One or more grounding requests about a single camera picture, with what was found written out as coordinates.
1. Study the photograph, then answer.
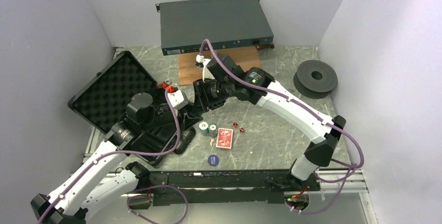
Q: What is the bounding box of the blue small blind button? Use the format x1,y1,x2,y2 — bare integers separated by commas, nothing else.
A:
207,154,220,167

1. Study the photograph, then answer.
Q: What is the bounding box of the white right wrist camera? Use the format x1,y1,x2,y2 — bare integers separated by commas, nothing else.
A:
195,54,214,81

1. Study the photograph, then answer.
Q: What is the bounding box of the brown handle tool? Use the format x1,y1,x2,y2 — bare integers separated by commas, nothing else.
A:
256,43,275,50

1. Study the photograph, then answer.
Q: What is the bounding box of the white blue chip stack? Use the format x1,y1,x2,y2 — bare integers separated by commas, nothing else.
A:
199,121,209,136

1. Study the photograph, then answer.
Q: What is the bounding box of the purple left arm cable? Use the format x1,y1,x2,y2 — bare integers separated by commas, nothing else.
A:
36,88,182,224

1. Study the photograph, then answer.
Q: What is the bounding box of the grey filament spool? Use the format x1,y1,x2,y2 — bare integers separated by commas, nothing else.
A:
293,60,338,99

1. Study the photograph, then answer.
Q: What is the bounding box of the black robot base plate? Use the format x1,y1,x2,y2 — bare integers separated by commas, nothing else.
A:
129,169,322,206

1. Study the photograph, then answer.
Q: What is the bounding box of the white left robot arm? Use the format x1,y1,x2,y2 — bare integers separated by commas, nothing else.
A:
31,102,181,223

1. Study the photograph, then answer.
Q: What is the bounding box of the red and silver key tool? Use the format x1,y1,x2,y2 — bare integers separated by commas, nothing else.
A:
157,79,171,89

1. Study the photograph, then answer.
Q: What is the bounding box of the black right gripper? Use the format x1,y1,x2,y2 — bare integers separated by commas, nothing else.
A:
192,76,235,114

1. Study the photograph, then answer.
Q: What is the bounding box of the dark grey rack unit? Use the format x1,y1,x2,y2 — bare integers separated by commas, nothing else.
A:
156,0,274,56

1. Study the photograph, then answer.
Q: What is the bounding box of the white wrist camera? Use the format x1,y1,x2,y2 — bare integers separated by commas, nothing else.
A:
195,54,214,81
165,85,189,110

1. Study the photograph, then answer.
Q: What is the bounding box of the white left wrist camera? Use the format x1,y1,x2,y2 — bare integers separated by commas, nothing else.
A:
165,85,189,110

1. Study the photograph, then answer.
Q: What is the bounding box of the black poker set case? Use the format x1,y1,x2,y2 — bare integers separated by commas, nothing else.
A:
67,50,197,167

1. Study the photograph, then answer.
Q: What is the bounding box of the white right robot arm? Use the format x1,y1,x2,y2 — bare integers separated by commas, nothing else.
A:
192,54,345,190

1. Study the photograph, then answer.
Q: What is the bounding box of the wooden base board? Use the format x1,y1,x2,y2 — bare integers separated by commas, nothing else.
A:
178,46,262,85

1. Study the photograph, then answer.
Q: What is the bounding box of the red playing card deck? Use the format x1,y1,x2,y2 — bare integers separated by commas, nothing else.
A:
216,128,234,149

